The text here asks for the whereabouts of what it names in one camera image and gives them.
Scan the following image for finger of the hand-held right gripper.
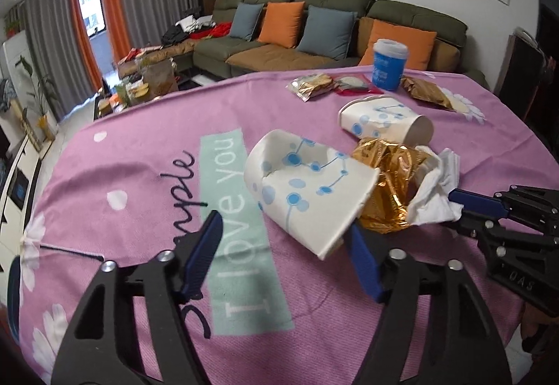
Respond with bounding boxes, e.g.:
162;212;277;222
448;185;559;233
442;214;559;276

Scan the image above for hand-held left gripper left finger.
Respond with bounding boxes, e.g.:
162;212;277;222
51;209;225;385

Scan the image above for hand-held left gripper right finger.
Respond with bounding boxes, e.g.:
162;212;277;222
345;223;514;385

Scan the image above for small white tissue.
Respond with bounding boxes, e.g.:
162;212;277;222
406;146;464;226

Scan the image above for gold foil wrapper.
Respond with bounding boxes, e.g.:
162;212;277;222
350;137;434;235

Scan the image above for crushed blue-dotted paper cup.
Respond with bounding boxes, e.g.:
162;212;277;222
243;129;382;261

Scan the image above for person's right hand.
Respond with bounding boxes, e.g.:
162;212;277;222
520;302;552;354

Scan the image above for pink floral tablecloth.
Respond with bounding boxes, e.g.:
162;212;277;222
9;66;538;385

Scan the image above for brown snack packet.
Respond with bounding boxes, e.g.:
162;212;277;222
399;75;457;110

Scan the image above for folded treadmill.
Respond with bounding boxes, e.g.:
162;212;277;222
493;26;546;106

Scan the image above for blue cup with white lid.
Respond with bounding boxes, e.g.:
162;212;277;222
371;38;409;92

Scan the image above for orange cushion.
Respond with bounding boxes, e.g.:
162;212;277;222
257;1;305;49
358;17;438;71

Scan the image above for red-edged flat packet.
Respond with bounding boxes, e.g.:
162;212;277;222
334;74;385;98

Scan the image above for cluttered coffee table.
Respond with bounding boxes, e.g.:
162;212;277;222
94;46;219;119

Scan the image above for brown bag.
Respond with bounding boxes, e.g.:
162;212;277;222
142;62;180;97

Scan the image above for clear snack packet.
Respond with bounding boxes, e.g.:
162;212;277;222
286;73;337;103

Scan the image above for white low cabinet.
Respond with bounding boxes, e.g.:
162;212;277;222
0;136;44;246

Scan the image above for green sofa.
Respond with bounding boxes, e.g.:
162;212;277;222
118;0;490;82

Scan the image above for tall potted plant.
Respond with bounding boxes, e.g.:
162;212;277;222
15;55;57;141

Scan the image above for black clothes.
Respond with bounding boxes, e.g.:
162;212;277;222
161;24;190;46

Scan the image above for red clothes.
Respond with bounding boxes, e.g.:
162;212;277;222
189;23;232;41

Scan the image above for large grey cushion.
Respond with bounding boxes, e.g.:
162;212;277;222
297;5;358;61

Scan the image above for white clothes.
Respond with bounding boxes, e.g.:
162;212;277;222
176;15;215;33

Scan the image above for small grey cushion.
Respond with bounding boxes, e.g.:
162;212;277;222
228;2;265;41

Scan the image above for orange curtain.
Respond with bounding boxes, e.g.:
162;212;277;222
67;0;106;93
100;0;132;63

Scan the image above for window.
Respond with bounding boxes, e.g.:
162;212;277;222
78;0;108;36

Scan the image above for white standing air conditioner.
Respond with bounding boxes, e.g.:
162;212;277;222
2;35;42;115

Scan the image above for small red-potted plant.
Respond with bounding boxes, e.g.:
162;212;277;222
4;7;22;36

